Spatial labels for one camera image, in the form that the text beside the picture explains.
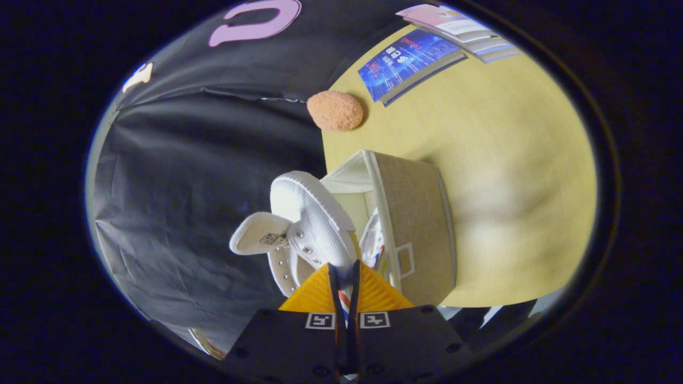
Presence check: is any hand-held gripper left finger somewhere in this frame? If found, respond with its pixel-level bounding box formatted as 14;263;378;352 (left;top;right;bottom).
224;263;347;384

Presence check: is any orange fuzzy ball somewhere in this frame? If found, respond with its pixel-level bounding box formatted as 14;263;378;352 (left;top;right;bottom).
306;90;365;132

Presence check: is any blue cover book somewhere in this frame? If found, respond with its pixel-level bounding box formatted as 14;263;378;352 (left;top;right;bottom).
358;29;468;107

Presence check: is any beige fabric storage box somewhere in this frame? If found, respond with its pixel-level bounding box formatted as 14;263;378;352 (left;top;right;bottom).
320;150;458;307

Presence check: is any white canvas shoe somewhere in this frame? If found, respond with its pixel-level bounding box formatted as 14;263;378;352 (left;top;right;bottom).
359;211;387;273
229;171;358;326

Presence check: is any black backdrop cloth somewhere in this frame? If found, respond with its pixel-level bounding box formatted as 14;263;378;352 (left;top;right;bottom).
88;0;417;353

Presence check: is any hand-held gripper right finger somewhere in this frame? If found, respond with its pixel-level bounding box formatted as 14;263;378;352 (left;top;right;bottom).
350;260;475;384

